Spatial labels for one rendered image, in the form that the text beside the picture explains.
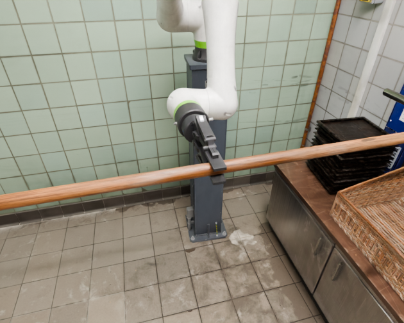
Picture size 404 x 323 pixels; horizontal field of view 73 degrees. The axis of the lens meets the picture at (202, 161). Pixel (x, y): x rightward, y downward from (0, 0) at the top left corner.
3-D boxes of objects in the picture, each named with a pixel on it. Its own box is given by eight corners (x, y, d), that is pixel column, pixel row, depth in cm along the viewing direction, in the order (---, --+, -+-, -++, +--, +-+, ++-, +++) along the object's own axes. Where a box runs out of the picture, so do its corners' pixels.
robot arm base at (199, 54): (186, 50, 148) (186, 38, 144) (213, 49, 150) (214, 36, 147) (194, 63, 127) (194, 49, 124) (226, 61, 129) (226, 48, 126)
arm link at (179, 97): (164, 114, 95) (164, 82, 89) (199, 113, 98) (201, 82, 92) (171, 134, 84) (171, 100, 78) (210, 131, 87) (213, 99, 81)
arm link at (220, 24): (197, 7, 89) (207, -5, 79) (230, 9, 92) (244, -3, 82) (201, 120, 97) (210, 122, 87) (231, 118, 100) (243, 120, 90)
